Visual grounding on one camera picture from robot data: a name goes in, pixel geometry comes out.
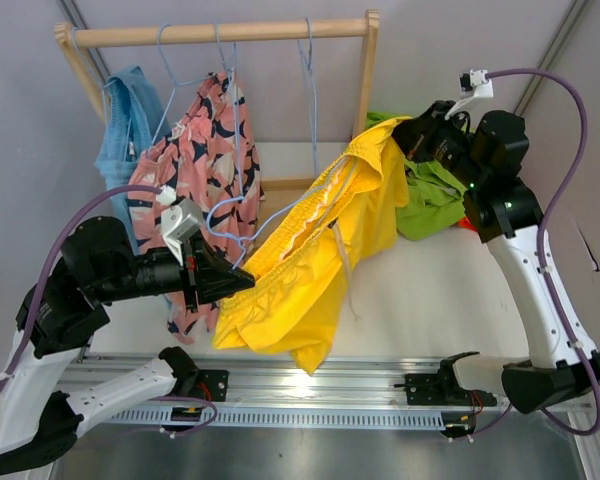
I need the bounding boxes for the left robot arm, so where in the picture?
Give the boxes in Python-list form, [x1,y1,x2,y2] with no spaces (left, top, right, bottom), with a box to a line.
[0,216,255,476]

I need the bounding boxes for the blue hanger of pink shorts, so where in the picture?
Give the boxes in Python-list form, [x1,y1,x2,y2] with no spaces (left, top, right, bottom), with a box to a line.
[152,23,208,143]

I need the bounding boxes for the orange shorts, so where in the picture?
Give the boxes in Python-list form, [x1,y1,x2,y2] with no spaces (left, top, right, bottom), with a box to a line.
[457,217,476,232]

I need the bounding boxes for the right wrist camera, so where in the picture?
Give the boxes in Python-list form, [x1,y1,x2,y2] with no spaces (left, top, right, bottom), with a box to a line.
[445,69,494,120]

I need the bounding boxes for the blue hanger of yellow shorts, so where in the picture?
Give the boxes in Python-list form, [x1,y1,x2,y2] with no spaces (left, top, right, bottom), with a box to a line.
[205,164,361,271]

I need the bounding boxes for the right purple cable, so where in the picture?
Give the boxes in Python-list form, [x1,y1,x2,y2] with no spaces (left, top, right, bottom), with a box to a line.
[486,67,600,437]

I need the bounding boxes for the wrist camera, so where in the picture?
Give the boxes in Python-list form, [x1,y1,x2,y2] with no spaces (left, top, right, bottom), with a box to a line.
[156,186,205,266]
[445,69,494,120]

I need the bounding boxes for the yellow shorts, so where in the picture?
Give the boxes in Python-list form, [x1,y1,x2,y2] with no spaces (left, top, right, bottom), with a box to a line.
[212,117,409,374]

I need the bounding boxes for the wooden clothes rack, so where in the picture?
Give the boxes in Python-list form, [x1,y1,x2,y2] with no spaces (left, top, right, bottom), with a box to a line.
[54,8,381,206]

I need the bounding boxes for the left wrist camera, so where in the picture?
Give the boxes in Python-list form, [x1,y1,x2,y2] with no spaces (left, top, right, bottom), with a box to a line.
[156,186,205,266]

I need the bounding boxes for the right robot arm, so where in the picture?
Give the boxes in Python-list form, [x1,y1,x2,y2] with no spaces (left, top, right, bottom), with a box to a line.
[392,101,600,414]

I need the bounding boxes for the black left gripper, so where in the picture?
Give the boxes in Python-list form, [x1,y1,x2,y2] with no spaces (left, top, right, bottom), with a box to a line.
[92,230,255,314]

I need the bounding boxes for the green shorts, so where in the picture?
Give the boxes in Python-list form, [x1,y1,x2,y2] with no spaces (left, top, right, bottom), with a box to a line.
[365,137,466,249]

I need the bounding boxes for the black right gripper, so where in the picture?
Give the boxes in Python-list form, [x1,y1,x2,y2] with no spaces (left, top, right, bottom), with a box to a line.
[390,100,488,189]

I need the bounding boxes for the pink patterned shorts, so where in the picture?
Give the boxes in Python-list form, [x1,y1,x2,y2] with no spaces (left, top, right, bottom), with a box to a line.
[127,70,266,346]

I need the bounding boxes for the light blue shorts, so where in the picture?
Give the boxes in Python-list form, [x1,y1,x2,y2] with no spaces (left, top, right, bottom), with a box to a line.
[93,65,173,256]

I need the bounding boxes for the blue hanger of green shorts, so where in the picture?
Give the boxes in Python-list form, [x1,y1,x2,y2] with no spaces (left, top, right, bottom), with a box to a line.
[297,18,319,177]

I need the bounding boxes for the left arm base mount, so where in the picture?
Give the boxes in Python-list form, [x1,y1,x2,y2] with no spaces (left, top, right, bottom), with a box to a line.
[171,369,230,402]

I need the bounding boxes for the slotted cable duct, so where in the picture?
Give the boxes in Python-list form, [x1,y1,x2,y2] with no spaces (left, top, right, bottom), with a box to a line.
[109,406,445,431]

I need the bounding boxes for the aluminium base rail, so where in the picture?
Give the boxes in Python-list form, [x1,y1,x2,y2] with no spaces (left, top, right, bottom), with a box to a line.
[58,354,472,411]

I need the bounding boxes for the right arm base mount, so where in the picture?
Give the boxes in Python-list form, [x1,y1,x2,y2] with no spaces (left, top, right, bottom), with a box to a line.
[394,373,497,407]

